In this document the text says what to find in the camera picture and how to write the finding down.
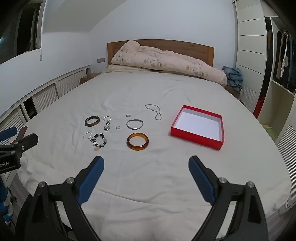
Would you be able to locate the wooden headboard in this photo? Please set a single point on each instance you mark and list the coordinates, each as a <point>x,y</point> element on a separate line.
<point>185,47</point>

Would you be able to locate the wall socket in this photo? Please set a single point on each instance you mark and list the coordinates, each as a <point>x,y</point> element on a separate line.
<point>101,60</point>

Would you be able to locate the white wardrobe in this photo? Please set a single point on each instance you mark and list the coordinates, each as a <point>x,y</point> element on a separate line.
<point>249,58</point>

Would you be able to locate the white louvred panel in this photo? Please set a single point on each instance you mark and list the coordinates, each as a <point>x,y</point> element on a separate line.
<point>288,157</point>

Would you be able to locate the green cloth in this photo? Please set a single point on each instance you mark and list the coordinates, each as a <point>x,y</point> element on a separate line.
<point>269,131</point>

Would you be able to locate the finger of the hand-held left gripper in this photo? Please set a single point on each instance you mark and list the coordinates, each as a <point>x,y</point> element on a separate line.
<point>8,134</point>
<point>26,141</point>

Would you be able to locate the white low louvred cabinet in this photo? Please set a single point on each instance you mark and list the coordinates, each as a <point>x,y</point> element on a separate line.
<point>46,92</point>

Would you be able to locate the wooden nightstand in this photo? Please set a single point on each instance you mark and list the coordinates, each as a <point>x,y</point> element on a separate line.
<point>231,90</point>
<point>89,77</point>

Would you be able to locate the beige floral quilt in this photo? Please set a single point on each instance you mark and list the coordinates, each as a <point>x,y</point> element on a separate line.
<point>161,60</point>

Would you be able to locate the beige pillow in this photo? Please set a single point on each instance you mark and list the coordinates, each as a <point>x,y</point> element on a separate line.
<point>120,68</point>

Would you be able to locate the dark window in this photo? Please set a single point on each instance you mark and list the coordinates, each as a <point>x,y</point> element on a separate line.
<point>18,27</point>

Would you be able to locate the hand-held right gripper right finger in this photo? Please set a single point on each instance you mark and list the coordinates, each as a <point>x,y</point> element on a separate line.
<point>201,180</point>

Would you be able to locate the amber bangle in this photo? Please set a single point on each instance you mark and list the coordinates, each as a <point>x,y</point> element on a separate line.
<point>130,145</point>

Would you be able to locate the white open shelf unit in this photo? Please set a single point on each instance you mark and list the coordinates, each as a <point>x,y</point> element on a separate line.
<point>277,104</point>

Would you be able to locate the silver bangle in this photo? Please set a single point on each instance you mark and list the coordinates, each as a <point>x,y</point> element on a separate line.
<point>129,126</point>

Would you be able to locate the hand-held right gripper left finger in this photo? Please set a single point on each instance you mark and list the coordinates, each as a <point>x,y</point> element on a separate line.
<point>92,178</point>

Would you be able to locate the red cardboard box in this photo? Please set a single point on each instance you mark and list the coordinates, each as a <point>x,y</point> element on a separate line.
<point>196,136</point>

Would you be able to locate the blue and white cloth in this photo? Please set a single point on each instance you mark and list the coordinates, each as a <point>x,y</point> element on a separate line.
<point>4,204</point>

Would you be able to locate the hanging clothes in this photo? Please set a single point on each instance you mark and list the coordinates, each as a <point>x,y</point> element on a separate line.
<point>285,58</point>

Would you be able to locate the dark brown bangle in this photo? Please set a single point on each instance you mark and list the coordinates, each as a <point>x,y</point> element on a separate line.
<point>89,122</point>

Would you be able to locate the blue clothes pile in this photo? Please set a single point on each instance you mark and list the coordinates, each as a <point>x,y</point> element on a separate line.
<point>234,78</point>

